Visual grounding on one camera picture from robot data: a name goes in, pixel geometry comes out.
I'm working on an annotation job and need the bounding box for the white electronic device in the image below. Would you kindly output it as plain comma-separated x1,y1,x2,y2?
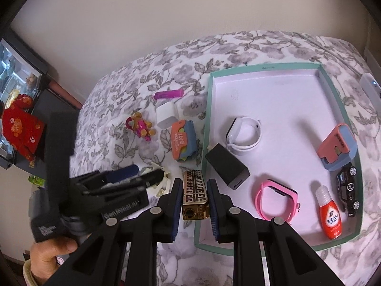
359,72,381,111

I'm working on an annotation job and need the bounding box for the black toy car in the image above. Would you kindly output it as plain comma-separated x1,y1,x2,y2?
336,164,362,217

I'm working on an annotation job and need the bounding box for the purple usb stick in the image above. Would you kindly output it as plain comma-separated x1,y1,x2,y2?
154,89,185,100

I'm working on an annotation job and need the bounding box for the pink smartwatch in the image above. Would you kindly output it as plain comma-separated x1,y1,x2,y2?
255,179,301,225

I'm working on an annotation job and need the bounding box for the person's left hand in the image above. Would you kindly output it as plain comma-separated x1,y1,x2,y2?
30,237,78,286

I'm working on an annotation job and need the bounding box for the white charger cube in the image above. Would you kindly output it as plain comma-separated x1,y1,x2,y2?
155,102,179,131

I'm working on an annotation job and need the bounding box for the red embroidered cloth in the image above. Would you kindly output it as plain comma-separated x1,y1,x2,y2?
0,94,46,161

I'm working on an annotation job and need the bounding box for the grey floral blanket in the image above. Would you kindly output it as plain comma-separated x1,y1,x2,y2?
68,30,381,286

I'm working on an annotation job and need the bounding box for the person's left forearm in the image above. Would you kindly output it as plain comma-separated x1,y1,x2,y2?
23,259,38,286

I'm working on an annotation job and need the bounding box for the black power adapter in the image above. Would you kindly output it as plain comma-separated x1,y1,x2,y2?
205,143,250,189

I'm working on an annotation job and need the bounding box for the dark cabinet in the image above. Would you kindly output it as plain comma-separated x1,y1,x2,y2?
0,30,84,170

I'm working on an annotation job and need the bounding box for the teal-rimmed white tray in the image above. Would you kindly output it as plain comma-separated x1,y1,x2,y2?
193,62,364,257

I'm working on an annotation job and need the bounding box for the pink bear toy figure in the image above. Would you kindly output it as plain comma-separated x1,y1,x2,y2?
125,112,156,141

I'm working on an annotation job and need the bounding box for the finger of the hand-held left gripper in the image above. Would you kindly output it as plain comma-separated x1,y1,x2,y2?
85,169,165,195
101,164,140,184

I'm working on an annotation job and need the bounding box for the beige hair claw clip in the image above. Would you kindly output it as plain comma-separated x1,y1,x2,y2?
140,161,171,197

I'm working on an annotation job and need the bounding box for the large orange blue toy knife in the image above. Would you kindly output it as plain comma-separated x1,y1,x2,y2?
170,119,197,163

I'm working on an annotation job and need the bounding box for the white smartwatch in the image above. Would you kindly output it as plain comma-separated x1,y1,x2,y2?
225,117,262,156

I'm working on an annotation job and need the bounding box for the small orange blue toy knife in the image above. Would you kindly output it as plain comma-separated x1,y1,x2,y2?
317,123,358,171

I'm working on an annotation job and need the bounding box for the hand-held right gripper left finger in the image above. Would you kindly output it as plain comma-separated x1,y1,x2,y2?
58,178,183,286

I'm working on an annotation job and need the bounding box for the red-brown wooden board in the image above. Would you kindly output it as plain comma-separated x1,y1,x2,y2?
48,79,84,109

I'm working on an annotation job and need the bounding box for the red white glue bottle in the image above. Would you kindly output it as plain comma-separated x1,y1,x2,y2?
316,185,343,240

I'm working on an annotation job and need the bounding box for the gold black patterned lighter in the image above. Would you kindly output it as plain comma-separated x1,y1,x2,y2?
182,170,210,221

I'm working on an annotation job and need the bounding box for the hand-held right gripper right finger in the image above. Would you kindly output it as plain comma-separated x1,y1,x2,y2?
207,179,346,286

